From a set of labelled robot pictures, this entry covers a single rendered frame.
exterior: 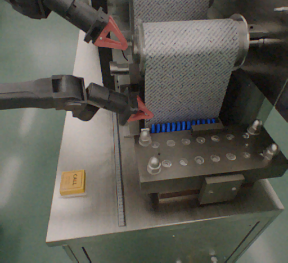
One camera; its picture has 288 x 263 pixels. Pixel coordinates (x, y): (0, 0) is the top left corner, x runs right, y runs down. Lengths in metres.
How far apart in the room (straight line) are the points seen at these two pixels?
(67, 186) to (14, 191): 1.27
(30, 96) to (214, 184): 0.49
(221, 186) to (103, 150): 0.41
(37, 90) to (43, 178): 1.43
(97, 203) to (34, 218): 1.13
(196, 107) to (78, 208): 0.45
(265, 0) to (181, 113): 0.37
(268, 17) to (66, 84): 0.53
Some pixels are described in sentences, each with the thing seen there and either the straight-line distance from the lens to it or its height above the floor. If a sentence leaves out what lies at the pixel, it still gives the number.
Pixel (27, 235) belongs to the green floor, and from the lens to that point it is 1.79.
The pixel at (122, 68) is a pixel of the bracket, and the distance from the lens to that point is 0.68.
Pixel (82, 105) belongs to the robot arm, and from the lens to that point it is 0.59.
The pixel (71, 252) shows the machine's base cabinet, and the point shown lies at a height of 0.80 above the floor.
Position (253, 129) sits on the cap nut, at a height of 1.05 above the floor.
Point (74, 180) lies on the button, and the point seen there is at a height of 0.92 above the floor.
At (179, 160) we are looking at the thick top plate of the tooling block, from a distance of 0.63.
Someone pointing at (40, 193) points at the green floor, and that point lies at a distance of 1.90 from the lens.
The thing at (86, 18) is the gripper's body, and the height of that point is 1.34.
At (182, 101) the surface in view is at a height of 1.11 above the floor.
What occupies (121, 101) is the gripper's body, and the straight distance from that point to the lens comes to 0.62.
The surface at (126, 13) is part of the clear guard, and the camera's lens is 1.62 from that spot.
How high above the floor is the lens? 1.53
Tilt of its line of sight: 43 degrees down
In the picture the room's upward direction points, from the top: straight up
